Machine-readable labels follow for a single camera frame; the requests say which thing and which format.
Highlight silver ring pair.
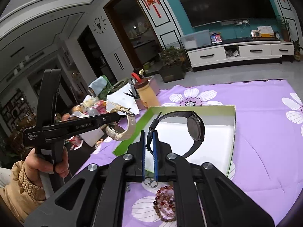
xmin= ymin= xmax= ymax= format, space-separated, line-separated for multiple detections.
xmin=144 ymin=177 xmax=159 ymax=189

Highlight beige wrist watch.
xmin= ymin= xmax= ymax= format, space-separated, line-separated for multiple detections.
xmin=105 ymin=106 xmax=136 ymax=141

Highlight black wrist watch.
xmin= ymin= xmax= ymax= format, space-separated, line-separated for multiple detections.
xmin=146 ymin=111 xmax=205 ymax=158

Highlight red bead bracelets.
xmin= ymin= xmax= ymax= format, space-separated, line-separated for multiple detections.
xmin=152 ymin=185 xmax=178 ymax=222

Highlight left hand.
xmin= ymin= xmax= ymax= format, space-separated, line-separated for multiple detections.
xmin=24 ymin=147 xmax=69 ymax=187

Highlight tan bottle brown lid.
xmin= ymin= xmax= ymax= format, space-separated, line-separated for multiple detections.
xmin=131 ymin=72 xmax=160 ymax=109

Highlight white paper sheet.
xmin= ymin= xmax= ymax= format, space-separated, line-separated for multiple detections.
xmin=106 ymin=83 xmax=140 ymax=115

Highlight pink snack box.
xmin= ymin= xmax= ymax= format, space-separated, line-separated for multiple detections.
xmin=91 ymin=100 xmax=107 ymax=114

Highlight green white shallow box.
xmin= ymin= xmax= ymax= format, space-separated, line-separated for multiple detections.
xmin=113 ymin=106 xmax=236 ymax=179

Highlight tan quilted jacket sleeve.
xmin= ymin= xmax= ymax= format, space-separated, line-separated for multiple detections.
xmin=1 ymin=161 xmax=46 ymax=223

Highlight potted plant in black planter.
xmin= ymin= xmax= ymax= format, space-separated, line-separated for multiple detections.
xmin=159 ymin=46 xmax=186 ymax=83

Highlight white tv cabinet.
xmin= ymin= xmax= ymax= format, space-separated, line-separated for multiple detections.
xmin=187 ymin=40 xmax=295 ymax=71

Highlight purple floral tablecloth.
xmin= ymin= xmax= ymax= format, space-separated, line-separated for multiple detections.
xmin=71 ymin=79 xmax=303 ymax=227

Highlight clear plastic storage bin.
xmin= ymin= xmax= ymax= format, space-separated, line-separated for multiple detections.
xmin=180 ymin=30 xmax=212 ymax=50

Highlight large black television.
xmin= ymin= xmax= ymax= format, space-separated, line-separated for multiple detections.
xmin=179 ymin=0 xmax=276 ymax=27

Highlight yellow white box on cabinet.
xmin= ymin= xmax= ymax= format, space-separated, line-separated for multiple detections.
xmin=257 ymin=26 xmax=275 ymax=38

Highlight potted plant by cabinet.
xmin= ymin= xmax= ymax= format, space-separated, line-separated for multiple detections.
xmin=276 ymin=15 xmax=291 ymax=42

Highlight black wall clock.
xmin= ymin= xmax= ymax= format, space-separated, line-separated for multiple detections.
xmin=93 ymin=16 xmax=107 ymax=34

